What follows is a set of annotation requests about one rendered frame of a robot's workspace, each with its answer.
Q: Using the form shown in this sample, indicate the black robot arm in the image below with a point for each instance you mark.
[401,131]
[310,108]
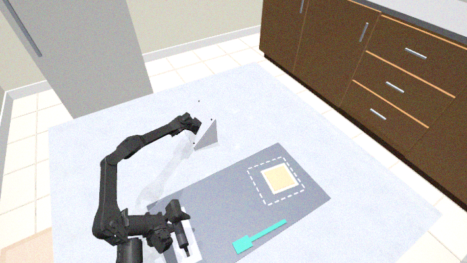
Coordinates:
[115,226]

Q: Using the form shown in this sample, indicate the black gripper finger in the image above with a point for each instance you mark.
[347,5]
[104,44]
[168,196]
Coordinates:
[170,228]
[185,217]

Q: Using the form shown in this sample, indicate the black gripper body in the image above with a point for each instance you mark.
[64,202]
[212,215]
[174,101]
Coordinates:
[173,215]

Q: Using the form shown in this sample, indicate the cream square tile with dark blue centre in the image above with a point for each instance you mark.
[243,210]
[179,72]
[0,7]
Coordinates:
[279,178]

